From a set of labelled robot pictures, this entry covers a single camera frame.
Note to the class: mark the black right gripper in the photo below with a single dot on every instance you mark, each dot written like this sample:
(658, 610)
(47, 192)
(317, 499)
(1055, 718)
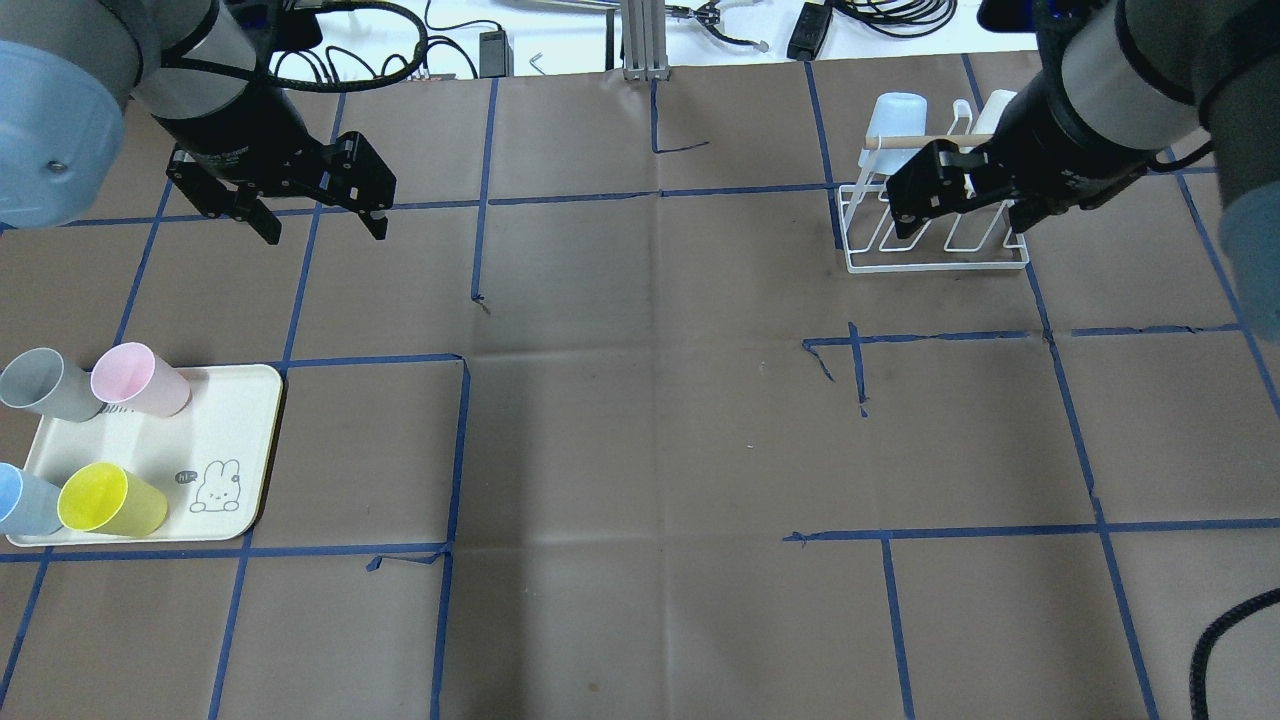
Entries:
(1050, 142)

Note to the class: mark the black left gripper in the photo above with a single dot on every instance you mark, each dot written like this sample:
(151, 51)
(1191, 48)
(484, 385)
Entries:
(238, 132)

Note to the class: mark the pale green plastic cup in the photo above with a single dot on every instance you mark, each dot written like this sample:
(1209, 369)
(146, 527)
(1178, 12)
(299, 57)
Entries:
(996, 104)

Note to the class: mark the light blue plastic cup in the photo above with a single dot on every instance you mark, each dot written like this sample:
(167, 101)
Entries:
(896, 114)

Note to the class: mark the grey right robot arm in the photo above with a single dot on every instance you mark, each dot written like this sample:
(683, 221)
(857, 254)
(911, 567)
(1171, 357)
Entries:
(1120, 82)

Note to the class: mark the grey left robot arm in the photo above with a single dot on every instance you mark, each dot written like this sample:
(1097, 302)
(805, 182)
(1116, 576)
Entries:
(71, 68)

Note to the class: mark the pink plastic cup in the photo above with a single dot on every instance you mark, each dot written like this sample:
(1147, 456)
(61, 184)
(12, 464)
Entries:
(134, 377)

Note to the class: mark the grey plastic cup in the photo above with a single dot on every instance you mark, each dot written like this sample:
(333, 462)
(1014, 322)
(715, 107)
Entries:
(44, 382)

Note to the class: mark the yellow plastic cup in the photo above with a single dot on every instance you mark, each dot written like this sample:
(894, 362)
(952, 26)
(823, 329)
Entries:
(104, 498)

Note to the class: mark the black power adapter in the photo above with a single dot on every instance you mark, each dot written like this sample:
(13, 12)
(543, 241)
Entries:
(810, 31)
(495, 56)

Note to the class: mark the cream white plastic tray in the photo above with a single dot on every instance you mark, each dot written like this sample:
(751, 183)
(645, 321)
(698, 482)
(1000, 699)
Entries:
(211, 459)

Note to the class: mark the long reach grabber tool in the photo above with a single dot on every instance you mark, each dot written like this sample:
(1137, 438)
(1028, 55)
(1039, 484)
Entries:
(709, 17)

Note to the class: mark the white wire cup rack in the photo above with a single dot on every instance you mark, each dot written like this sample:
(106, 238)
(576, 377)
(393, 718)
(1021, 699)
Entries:
(981, 240)

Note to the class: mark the aluminium frame post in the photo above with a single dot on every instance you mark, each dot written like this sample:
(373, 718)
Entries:
(644, 37)

